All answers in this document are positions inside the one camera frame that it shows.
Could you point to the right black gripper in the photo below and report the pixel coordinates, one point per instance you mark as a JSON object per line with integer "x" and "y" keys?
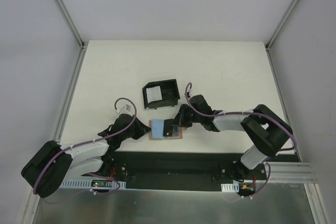
{"x": 180, "y": 117}

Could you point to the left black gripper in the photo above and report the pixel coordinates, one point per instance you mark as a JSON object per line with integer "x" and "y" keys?
{"x": 136, "y": 127}

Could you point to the tan leather card holder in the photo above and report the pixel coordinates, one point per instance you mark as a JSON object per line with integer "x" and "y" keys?
{"x": 156, "y": 133}

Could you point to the black card tray box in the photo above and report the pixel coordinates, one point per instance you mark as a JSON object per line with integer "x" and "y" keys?
{"x": 169, "y": 90}

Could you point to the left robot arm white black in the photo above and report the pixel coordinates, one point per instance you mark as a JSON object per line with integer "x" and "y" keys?
{"x": 54, "y": 163}

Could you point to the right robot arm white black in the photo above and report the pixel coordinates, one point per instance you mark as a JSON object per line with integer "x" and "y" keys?
{"x": 266, "y": 130}

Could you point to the white cards stack in tray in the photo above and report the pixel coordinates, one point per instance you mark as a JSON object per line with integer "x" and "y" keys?
{"x": 153, "y": 94}

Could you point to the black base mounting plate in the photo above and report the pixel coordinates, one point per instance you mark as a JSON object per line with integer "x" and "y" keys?
{"x": 177, "y": 171}

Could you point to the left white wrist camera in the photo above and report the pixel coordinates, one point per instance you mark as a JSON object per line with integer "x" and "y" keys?
{"x": 126, "y": 109}

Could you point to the left table side rail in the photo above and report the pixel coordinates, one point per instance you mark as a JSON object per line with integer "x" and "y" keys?
{"x": 65, "y": 106}

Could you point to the left white cable duct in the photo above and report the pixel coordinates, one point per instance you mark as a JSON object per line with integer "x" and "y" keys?
{"x": 86, "y": 183}

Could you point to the white cable duct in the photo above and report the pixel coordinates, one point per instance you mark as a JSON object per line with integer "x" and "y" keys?
{"x": 230, "y": 188}
{"x": 86, "y": 183}

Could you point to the right white cable duct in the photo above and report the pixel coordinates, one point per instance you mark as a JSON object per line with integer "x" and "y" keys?
{"x": 230, "y": 188}

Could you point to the aluminium cross rail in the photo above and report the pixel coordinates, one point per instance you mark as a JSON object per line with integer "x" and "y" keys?
{"x": 292, "y": 173}

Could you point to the right aluminium frame post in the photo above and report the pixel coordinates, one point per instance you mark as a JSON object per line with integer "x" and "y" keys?
{"x": 282, "y": 23}

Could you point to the aluminium frame post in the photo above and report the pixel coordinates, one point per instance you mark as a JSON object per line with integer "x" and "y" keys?
{"x": 282, "y": 23}
{"x": 70, "y": 23}

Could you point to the left aluminium frame post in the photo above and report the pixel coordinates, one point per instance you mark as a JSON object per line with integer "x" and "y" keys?
{"x": 70, "y": 23}

